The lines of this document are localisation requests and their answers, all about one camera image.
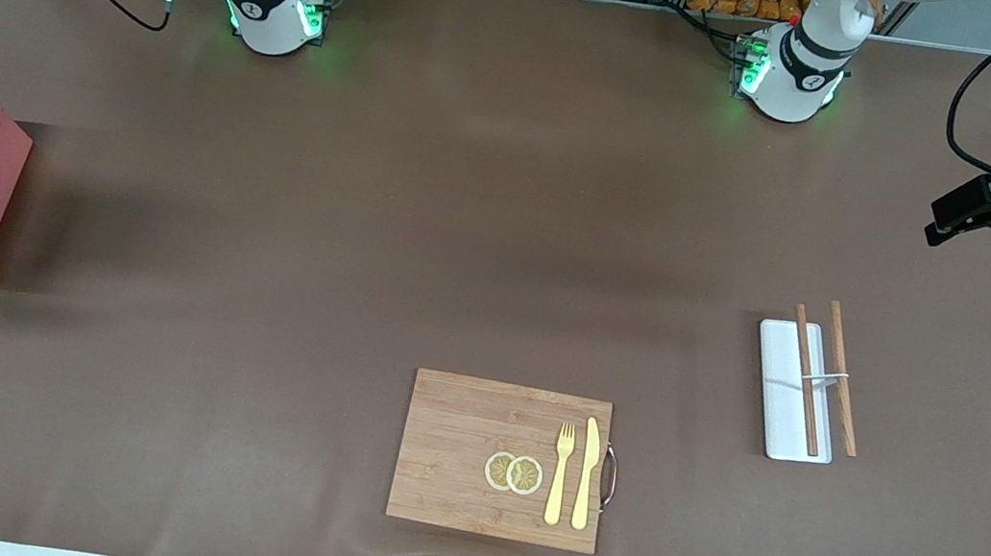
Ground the yellow fork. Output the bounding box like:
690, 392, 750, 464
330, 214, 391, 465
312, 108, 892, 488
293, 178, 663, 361
544, 421, 579, 528

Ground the wooden cutting board with handle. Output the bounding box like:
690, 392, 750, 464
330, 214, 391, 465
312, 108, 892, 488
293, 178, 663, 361
384, 366, 630, 556

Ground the lemon slice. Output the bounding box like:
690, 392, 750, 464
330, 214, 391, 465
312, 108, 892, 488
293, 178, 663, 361
504, 453, 546, 498
483, 449, 520, 493

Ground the white rectangular tray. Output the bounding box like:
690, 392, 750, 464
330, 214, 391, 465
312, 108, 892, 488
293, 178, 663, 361
741, 316, 851, 468

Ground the yellow knife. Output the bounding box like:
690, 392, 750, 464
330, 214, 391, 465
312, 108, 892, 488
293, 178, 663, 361
569, 416, 605, 533

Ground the white chopstick band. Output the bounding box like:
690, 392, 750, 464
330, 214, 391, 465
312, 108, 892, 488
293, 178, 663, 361
797, 366, 851, 395

